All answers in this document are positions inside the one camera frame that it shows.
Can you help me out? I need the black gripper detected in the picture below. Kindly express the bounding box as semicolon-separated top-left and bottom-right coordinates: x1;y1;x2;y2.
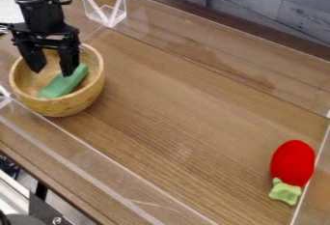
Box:
8;0;81;77

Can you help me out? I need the green foam stick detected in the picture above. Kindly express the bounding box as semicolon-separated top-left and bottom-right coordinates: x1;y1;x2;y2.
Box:
38;63;90;98

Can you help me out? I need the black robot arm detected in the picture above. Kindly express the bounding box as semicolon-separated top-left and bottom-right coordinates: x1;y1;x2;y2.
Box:
2;0;81;76

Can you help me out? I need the brown wooden bowl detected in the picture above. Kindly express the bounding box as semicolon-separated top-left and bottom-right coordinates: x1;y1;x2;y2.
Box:
10;43;105;117

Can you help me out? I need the black clamp under table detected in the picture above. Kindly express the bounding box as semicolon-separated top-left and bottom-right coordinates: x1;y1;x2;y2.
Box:
0;196;75;225

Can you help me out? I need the red plush strawberry toy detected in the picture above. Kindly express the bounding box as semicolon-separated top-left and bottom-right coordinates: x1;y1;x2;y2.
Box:
269;140;316;206

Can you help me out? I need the clear acrylic corner bracket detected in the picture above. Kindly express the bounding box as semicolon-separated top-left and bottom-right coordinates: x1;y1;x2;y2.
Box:
83;0;129;28

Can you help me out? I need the clear acrylic tray wall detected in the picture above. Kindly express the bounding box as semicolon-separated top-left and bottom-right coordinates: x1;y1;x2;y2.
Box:
0;0;330;225

